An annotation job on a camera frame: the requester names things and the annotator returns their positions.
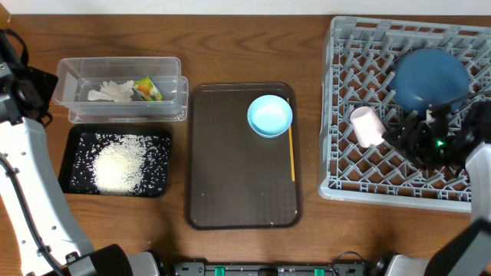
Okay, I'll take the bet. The pink cup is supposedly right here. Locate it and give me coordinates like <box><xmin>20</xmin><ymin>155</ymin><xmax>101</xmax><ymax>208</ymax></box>
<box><xmin>350</xmin><ymin>107</ymin><xmax>386</xmax><ymax>148</ymax></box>

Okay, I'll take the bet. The dark blue plate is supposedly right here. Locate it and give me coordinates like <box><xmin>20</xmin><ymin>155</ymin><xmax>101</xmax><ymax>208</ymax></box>
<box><xmin>389</xmin><ymin>48</ymin><xmax>470</xmax><ymax>116</ymax></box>

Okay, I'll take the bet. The wooden chopstick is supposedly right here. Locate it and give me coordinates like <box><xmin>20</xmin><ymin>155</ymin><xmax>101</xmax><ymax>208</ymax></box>
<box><xmin>288</xmin><ymin>109</ymin><xmax>295</xmax><ymax>182</ymax></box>

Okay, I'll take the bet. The light blue saucer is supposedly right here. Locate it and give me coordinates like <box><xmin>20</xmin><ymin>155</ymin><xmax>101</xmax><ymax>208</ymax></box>
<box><xmin>247</xmin><ymin>95</ymin><xmax>293</xmax><ymax>139</ymax></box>

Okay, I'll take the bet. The yellow green snack wrapper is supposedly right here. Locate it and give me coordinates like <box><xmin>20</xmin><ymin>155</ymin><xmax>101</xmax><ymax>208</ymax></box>
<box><xmin>133</xmin><ymin>77</ymin><xmax>163</xmax><ymax>101</ymax></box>

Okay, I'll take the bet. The white tissue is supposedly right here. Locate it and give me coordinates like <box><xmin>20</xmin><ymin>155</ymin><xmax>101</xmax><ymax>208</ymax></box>
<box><xmin>87</xmin><ymin>80</ymin><xmax>134</xmax><ymax>103</ymax></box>

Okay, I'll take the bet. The white rice pile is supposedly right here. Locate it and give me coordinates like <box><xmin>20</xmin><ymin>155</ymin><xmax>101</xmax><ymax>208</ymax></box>
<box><xmin>71</xmin><ymin>132</ymin><xmax>172</xmax><ymax>196</ymax></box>

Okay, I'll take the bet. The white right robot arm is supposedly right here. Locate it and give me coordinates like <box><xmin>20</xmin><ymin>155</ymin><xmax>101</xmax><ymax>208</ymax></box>
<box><xmin>370</xmin><ymin>101</ymin><xmax>490</xmax><ymax>276</ymax></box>

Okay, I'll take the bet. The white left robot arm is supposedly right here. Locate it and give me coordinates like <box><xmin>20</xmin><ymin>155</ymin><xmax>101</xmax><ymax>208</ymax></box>
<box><xmin>1</xmin><ymin>28</ymin><xmax>165</xmax><ymax>276</ymax></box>

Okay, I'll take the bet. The grey plastic dishwasher rack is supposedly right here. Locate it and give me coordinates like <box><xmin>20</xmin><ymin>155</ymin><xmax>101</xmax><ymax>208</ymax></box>
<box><xmin>318</xmin><ymin>16</ymin><xmax>490</xmax><ymax>212</ymax></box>

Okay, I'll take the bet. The clear plastic waste bin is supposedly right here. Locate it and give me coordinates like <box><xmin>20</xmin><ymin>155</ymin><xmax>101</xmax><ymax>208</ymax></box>
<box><xmin>53</xmin><ymin>57</ymin><xmax>189</xmax><ymax>123</ymax></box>

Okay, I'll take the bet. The brown plastic serving tray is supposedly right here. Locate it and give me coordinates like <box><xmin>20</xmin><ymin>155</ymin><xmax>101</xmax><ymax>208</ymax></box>
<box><xmin>185</xmin><ymin>82</ymin><xmax>302</xmax><ymax>230</ymax></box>

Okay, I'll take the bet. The black rectangular tray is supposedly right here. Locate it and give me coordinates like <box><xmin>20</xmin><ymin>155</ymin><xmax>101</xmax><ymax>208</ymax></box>
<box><xmin>58</xmin><ymin>124</ymin><xmax>172</xmax><ymax>193</ymax></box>

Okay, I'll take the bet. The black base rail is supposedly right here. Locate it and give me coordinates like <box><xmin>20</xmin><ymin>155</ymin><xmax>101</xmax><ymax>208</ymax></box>
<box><xmin>171</xmin><ymin>262</ymin><xmax>371</xmax><ymax>276</ymax></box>

